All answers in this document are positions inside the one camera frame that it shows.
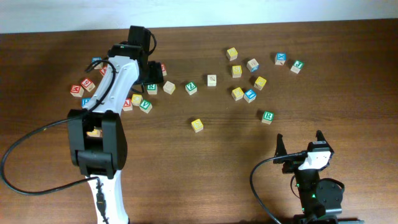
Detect green r block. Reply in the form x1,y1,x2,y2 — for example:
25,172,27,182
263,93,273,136
147,84,158,95
261,111,274,124

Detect yellow S block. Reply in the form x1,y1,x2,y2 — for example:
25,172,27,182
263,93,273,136
191,119,204,133

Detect yellow block back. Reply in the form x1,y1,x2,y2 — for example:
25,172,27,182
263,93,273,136
226,47,238,61

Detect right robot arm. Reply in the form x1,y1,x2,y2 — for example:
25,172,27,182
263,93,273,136
275,130,345,224

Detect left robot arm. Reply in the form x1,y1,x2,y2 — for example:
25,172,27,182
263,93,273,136
67,26,164,223

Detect red Q block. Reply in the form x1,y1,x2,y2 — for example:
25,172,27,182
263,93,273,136
161,63,167,76

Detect red A block back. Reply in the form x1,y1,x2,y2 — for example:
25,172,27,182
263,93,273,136
99,67,107,76

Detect red a block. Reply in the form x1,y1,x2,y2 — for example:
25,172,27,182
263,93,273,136
123,98,133,111
99,67,107,76

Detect blue 5 block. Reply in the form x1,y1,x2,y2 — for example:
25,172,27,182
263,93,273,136
91,57,103,70

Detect plain top wooden block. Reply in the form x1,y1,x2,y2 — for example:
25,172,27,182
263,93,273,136
163,81,176,95

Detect yellow C block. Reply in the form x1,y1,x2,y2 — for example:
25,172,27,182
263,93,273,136
131,94,143,106

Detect green V block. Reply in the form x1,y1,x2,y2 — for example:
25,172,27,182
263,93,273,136
139,100,153,113

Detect red A block front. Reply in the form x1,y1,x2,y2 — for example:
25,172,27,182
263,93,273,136
123,98,133,111

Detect blue I block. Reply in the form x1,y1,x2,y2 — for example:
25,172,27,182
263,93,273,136
244,89,257,103

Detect red 9 block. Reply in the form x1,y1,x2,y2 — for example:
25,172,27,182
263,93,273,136
81,78,95,92

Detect green Z block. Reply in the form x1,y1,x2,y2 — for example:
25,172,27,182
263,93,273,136
185,82,198,95

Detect yellow block right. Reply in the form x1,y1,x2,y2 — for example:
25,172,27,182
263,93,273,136
254,77,267,90

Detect yellow block lower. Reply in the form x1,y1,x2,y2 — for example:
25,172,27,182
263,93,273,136
231,87,244,101

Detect green J block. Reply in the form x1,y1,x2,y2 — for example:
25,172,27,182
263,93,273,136
290,60,305,74

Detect red M block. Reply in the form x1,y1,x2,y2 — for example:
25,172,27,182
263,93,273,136
70,85,84,98

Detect blue H block upper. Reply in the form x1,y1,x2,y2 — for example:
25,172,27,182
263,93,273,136
81,98,90,107

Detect plain top block red-side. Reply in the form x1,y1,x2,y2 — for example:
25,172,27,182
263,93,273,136
207,75,217,87

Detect blue X block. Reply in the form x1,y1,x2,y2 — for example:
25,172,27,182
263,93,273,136
275,52,287,65

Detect blue D side block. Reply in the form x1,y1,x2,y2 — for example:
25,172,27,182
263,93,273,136
246,58,259,72

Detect yellow O block front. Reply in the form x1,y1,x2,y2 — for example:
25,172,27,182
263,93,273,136
86,128,102,138

